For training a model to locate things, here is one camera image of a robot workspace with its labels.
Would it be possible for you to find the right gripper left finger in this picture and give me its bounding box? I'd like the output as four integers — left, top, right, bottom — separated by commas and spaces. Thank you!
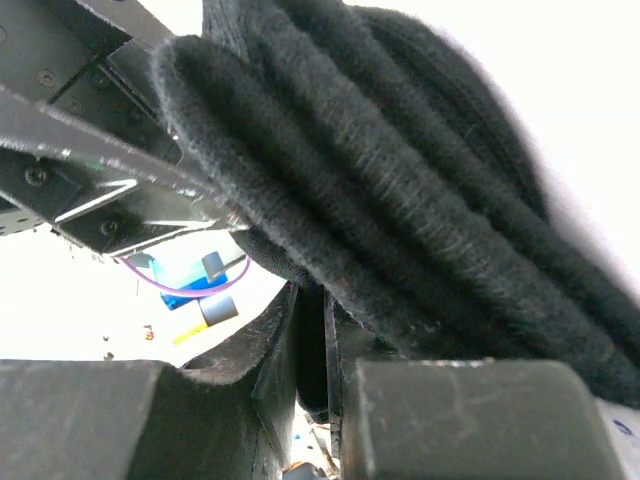
1, 285, 298, 479

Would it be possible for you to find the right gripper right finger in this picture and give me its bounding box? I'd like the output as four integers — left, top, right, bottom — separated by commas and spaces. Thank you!
324, 298, 624, 479

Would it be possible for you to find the black white-striped sock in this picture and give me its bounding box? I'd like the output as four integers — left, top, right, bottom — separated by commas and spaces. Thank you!
151, 1, 639, 408

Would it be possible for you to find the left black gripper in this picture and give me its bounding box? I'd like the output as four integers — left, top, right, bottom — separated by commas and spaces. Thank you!
1, 0, 249, 257

